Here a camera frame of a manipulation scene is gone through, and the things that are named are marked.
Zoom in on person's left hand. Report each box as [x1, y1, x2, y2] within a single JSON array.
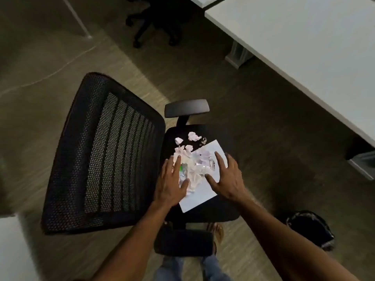
[[153, 156, 191, 209]]

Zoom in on person's right hand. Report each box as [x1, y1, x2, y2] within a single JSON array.
[[204, 151, 245, 202]]

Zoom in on pile of white paper scraps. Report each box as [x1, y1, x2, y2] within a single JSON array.
[[173, 131, 217, 197]]

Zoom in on white papers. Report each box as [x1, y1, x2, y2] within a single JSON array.
[[179, 139, 229, 213]]

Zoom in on black mesh office chair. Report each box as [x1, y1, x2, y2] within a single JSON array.
[[41, 72, 241, 258]]

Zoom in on person's left forearm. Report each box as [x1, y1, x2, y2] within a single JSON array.
[[91, 200, 184, 281]]

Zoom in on person's right forearm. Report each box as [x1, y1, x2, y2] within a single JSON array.
[[234, 196, 359, 281]]

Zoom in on black swivel chair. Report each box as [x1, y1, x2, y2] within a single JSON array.
[[125, 0, 188, 49]]

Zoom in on tan sandal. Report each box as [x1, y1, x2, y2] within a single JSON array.
[[206, 222, 225, 255]]

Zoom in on blue jeans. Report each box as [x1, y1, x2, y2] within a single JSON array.
[[155, 254, 232, 281]]

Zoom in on black lined trash bin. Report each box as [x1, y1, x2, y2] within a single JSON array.
[[286, 210, 336, 252]]

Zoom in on white table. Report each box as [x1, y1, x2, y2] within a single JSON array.
[[204, 0, 375, 149], [186, 0, 232, 9], [0, 215, 40, 281]]

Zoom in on white slanted metal leg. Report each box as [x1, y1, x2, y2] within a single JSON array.
[[61, 0, 93, 39]]

